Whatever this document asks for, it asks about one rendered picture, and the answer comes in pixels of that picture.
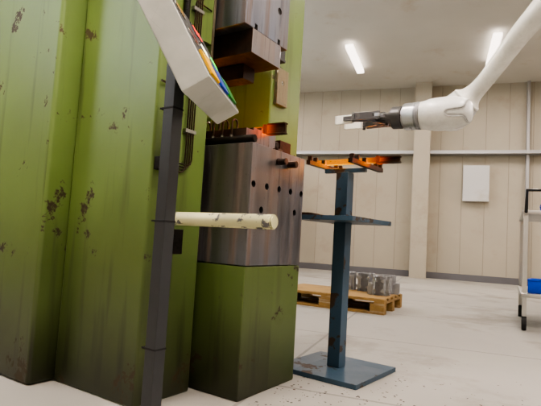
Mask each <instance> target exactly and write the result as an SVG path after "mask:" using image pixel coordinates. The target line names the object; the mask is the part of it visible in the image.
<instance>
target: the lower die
mask: <svg viewBox="0 0 541 406"><path fill-rule="evenodd" d="M230 133H231V129H227V130H224V137H225V136H230ZM235 135H257V138H258V139H257V142H256V143H259V144H261V145H263V146H266V147H270V148H275V137H276V135H273V136H269V135H265V134H263V133H262V128H254V127H251V128H247V127H244V128H235V129H233V136H235ZM212 136H213V131H212V130H211V131H206V138H212ZM214 136H215V138H216V137H221V130H215V134H214Z"/></svg>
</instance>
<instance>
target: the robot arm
mask: <svg viewBox="0 0 541 406"><path fill-rule="evenodd" d="M540 28H541V0H533V1H532V3H531V4H530V5H529V6H528V7H527V9H526V10H525V11H524V13H523V14H522V15H521V17H520V18H519V19H518V21H517V22H516V23H515V25H513V27H512V28H511V29H510V31H509V32H508V34H507V35H506V37H505V38H504V40H503V41H502V42H501V44H500V45H499V47H498V49H497V50H496V52H495V53H494V54H493V55H492V57H491V58H490V60H489V62H488V63H487V65H486V66H485V67H484V69H483V70H482V71H481V73H480V74H479V75H478V77H477V78H476V79H475V80H474V81H473V82H472V83H471V84H470V85H468V86H467V87H466V88H464V89H456V90H455V91H453V92H452V93H450V94H449V95H448V96H447V97H435V98H431V99H428V100H426V101H418V102H412V103H405V104H404V105H403V106H395V107H392V108H391V109H390V112H389V113H386V112H381V113H380V110H377V111H370V112H358V113H354V112H352V114H350V115H341V116H336V117H335V125H340V124H344V129H345V130H349V129H359V128H362V127H363V129H362V130H364V131H365V129H374V128H381V127H391V128H392V129H394V130H397V129H404V130H406V131H414V130H429V131H458V130H460V129H462V128H464V127H465V126H467V125H468V124H470V123H471V121H472V120H473V116H474V115H475V113H476V112H477V111H478V110H479V108H478V105H479V101H480V100H481V98H482V97H483V96H484V95H485V93H486V92H487V91H488V90H489V88H490V87H491V86H492V85H493V84H494V82H495V81H496V80H497V79H498V78H499V77H500V76H501V74H502V73H503V72H504V70H505V69H506V68H507V66H508V65H509V64H510V63H511V61H512V60H513V59H514V58H515V57H516V56H517V55H518V53H519V52H520V51H521V50H522V48H523V47H524V46H525V45H526V43H527V42H528V41H529V40H530V38H531V37H532V36H533V35H534V34H535V33H536V32H537V31H538V30H539V29H540Z"/></svg>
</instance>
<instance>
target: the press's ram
mask: <svg viewBox="0 0 541 406"><path fill-rule="evenodd" d="M289 11H290V0H217V12H216V23H215V35H214V37H216V36H219V35H225V34H229V33H233V32H236V31H242V30H245V29H250V28H254V29H255V30H257V31H259V32H260V33H262V34H263V35H265V36H266V37H267V38H269V39H271V40H272V41H273V42H275V43H276V44H278V45H279V46H280V47H281V52H284V51H287V40H288V26H289Z"/></svg>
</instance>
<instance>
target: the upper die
mask: <svg viewBox="0 0 541 406"><path fill-rule="evenodd" d="M280 54H281V47H280V46H279V45H278V44H276V43H275V42H273V41H272V40H271V39H269V38H267V37H266V36H265V35H263V34H262V33H260V32H259V31H257V30H255V29H254V28H250V29H245V30H242V31H236V32H233V33H229V34H225V35H219V36H216V37H214V46H213V62H214V64H215V65H216V67H217V68H225V67H229V66H234V65H239V64H246V65H247V66H249V67H251V68H253V69H254V73H260V72H265V71H270V70H275V69H279V68H280Z"/></svg>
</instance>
